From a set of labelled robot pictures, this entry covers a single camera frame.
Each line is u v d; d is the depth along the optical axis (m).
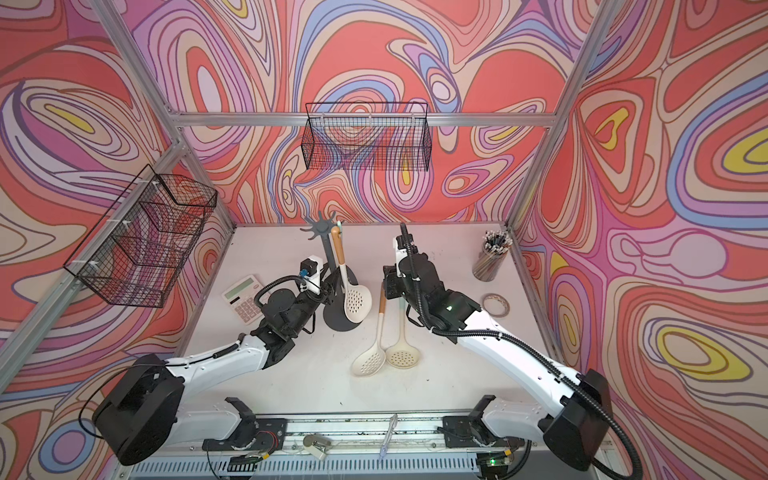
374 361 0.84
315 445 0.71
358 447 0.73
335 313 0.94
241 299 0.96
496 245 0.91
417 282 0.52
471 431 0.66
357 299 0.86
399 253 0.64
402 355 0.85
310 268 0.64
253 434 0.71
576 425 0.37
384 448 0.71
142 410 0.41
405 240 0.63
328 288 0.72
